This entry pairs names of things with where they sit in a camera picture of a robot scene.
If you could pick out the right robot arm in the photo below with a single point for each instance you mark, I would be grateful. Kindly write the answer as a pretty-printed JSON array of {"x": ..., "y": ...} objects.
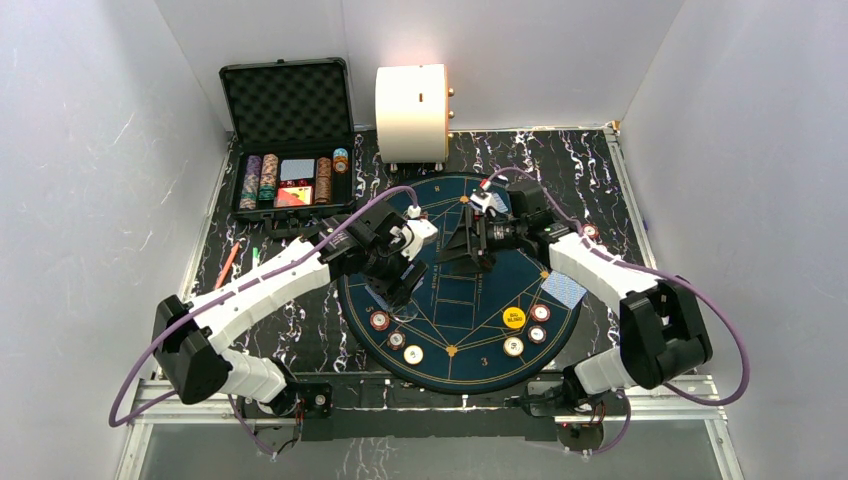
[{"x": 662, "y": 330}]

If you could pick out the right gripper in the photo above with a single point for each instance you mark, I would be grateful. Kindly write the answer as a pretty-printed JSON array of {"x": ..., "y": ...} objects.
[{"x": 461, "y": 245}]

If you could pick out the orange blue chip stack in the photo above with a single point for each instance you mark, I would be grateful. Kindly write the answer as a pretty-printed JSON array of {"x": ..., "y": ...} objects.
[{"x": 341, "y": 160}]

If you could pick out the red card box in case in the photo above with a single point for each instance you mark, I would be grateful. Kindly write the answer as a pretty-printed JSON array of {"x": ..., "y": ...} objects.
[{"x": 296, "y": 196}]

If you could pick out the yellow chips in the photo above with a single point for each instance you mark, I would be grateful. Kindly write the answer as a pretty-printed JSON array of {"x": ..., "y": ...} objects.
[
  {"x": 413, "y": 354},
  {"x": 513, "y": 347}
]

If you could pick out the black chip carrying case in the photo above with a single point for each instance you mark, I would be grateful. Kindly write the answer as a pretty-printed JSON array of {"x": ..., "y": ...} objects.
[{"x": 294, "y": 110}]

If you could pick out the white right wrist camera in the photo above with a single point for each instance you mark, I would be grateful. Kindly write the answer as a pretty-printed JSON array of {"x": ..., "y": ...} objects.
[{"x": 481, "y": 201}]

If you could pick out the brown chips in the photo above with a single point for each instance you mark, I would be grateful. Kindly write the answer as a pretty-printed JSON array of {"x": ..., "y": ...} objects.
[
  {"x": 396, "y": 340},
  {"x": 536, "y": 334}
]

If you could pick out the red poker chip stack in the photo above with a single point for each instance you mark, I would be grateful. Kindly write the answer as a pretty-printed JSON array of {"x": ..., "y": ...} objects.
[{"x": 590, "y": 231}]

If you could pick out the red chips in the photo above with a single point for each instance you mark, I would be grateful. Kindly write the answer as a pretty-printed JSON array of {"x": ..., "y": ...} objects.
[
  {"x": 379, "y": 320},
  {"x": 540, "y": 313}
]

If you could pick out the clear dealer button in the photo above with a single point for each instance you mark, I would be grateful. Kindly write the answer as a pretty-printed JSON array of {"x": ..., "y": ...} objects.
[{"x": 405, "y": 314}]

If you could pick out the blue playing card deck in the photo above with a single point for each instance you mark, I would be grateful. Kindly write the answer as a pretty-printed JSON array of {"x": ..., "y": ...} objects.
[{"x": 414, "y": 273}]

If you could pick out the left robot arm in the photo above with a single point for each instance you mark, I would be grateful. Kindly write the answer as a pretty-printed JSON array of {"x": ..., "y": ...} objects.
[{"x": 194, "y": 339}]

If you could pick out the brown chip row in case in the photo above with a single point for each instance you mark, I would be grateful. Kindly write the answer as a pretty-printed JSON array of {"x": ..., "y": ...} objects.
[{"x": 323, "y": 181}]

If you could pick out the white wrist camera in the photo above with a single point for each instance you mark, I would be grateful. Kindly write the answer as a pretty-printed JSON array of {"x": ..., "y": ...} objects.
[
  {"x": 418, "y": 231},
  {"x": 481, "y": 201}
]

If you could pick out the white cylindrical device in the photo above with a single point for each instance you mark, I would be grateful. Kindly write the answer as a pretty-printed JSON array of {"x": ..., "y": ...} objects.
[{"x": 412, "y": 114}]

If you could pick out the yellow big blind button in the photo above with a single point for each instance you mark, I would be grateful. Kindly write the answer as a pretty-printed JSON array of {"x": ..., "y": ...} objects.
[{"x": 514, "y": 317}]

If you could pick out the aluminium frame rail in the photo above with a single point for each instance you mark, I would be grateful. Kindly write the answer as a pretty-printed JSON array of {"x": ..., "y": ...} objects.
[{"x": 662, "y": 404}]

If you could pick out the purple chip row in case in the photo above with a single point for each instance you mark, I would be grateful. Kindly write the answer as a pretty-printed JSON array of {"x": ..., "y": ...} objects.
[{"x": 250, "y": 184}]

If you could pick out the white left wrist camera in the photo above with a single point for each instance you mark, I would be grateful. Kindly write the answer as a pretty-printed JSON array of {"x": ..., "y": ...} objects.
[{"x": 418, "y": 231}]

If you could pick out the orange pen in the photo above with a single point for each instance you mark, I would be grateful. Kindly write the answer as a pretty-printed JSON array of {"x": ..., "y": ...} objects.
[{"x": 225, "y": 270}]

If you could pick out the pink green chip row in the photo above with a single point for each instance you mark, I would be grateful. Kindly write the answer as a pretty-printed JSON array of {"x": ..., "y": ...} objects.
[{"x": 268, "y": 178}]

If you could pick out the round blue poker mat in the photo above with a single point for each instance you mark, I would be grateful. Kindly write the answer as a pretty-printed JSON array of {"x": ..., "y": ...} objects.
[{"x": 459, "y": 325}]

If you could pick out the dealt card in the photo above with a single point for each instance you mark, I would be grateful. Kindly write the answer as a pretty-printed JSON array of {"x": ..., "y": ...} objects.
[
  {"x": 563, "y": 289},
  {"x": 499, "y": 204}
]

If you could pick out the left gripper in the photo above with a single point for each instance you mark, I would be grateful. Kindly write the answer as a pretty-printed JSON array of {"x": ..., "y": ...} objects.
[{"x": 395, "y": 279}]

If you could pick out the card deck in case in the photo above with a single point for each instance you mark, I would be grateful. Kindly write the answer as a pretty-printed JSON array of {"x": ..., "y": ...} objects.
[{"x": 296, "y": 169}]

